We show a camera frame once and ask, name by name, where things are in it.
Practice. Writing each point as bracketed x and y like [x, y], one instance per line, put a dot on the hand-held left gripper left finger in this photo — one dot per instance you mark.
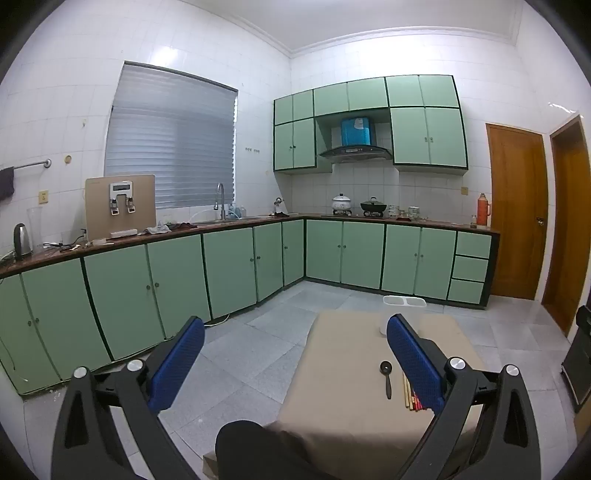
[178, 364]

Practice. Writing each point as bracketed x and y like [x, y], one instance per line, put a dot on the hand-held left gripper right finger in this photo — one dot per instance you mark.
[415, 364]

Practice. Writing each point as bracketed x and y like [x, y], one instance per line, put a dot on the black spoon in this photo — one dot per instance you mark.
[386, 367]

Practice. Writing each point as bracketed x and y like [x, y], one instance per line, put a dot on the white double pet bowl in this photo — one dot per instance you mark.
[399, 300]

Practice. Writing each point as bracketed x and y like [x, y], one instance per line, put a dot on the person's dark trouser leg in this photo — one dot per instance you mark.
[258, 454]

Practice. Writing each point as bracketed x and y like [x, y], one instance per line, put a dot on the crumpled dish cloth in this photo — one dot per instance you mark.
[156, 229]

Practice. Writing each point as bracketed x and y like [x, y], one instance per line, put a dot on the steel sink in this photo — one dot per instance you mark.
[226, 221]

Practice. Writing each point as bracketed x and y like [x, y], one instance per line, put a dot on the stack of bowls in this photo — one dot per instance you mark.
[413, 212]

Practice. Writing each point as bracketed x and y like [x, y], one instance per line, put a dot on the black wok with lid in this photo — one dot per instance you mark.
[373, 206]

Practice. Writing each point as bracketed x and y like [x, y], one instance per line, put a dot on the black panel appliance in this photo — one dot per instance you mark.
[579, 369]

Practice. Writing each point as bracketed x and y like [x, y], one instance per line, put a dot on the orange thermos flask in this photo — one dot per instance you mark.
[484, 212]

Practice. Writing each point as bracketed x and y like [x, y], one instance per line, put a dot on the chrome kitchen faucet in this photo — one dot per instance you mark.
[221, 198]

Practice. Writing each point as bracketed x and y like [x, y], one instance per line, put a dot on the brown panel water purifier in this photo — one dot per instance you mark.
[99, 207]

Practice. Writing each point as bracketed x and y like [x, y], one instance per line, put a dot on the white lidded pot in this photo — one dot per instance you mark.
[342, 204]

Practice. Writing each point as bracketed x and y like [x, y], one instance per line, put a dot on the clear glass pitcher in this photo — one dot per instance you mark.
[36, 228]

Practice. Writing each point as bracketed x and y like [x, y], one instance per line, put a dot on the electric kettle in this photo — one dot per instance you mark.
[21, 242]

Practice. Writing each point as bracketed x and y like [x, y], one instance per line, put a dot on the range hood with blue chimney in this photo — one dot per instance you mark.
[355, 152]

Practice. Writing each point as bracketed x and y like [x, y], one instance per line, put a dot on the grey window blind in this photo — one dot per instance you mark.
[171, 138]

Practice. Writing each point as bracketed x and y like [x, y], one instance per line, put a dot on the dark hanging towel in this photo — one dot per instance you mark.
[6, 182]

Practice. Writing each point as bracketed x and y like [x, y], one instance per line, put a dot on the metal towel rail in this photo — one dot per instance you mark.
[32, 164]

